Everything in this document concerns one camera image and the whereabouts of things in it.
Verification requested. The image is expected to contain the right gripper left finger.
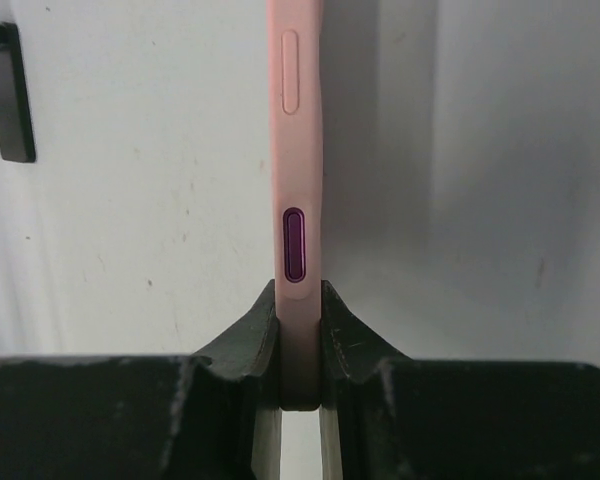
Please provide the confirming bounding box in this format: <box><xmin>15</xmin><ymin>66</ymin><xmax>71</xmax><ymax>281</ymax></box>
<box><xmin>0</xmin><ymin>285</ymin><xmax>280</xmax><ymax>479</ymax></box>

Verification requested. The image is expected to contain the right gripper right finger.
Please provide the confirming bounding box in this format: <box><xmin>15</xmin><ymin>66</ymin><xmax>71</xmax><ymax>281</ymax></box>
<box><xmin>319</xmin><ymin>283</ymin><xmax>600</xmax><ymax>479</ymax></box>

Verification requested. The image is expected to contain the pink case phone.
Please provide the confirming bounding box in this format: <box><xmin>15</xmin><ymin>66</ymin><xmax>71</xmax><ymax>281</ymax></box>
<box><xmin>266</xmin><ymin>0</ymin><xmax>323</xmax><ymax>411</ymax></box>

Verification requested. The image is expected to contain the black block phone stand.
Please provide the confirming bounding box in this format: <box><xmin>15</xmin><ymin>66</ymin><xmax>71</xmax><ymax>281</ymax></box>
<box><xmin>0</xmin><ymin>23</ymin><xmax>37</xmax><ymax>164</ymax></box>

